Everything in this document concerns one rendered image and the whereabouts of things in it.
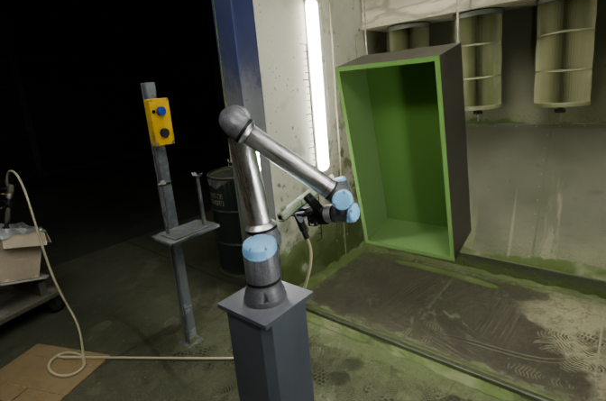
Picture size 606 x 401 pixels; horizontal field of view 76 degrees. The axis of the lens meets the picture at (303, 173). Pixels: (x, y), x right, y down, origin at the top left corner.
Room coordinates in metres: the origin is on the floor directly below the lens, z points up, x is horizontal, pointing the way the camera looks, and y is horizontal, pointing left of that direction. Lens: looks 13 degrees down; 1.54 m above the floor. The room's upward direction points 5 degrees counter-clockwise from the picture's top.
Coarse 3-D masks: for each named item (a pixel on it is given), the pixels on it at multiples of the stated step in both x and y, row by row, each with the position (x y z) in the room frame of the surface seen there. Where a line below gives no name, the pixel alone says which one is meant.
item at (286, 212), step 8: (328, 176) 2.18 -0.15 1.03; (312, 192) 2.01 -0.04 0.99; (296, 200) 1.93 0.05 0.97; (304, 200) 1.95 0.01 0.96; (280, 208) 1.84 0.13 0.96; (288, 208) 1.86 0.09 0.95; (296, 208) 1.89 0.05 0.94; (280, 216) 1.82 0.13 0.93; (288, 216) 1.84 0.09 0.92; (304, 224) 1.91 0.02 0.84; (304, 232) 1.91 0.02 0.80
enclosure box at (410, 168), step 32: (352, 64) 2.27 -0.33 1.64; (384, 64) 2.10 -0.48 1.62; (416, 64) 2.36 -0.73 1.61; (448, 64) 2.02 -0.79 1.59; (352, 96) 2.43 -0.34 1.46; (384, 96) 2.54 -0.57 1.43; (416, 96) 2.41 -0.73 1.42; (448, 96) 2.02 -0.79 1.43; (352, 128) 2.41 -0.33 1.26; (384, 128) 2.59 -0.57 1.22; (416, 128) 2.45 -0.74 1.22; (448, 128) 2.02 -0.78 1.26; (352, 160) 2.38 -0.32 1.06; (384, 160) 2.65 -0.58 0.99; (416, 160) 2.50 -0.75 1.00; (448, 160) 2.02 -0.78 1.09; (384, 192) 2.71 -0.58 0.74; (416, 192) 2.55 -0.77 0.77; (448, 192) 2.04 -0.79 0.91; (384, 224) 2.66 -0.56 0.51; (416, 224) 2.58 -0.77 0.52; (448, 224) 2.08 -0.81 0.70; (448, 256) 2.16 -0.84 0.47
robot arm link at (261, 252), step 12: (252, 240) 1.59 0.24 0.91; (264, 240) 1.58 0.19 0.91; (252, 252) 1.50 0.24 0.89; (264, 252) 1.50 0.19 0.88; (276, 252) 1.55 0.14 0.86; (252, 264) 1.50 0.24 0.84; (264, 264) 1.50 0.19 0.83; (276, 264) 1.54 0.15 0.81; (252, 276) 1.50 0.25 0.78; (264, 276) 1.50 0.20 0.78; (276, 276) 1.53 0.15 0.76
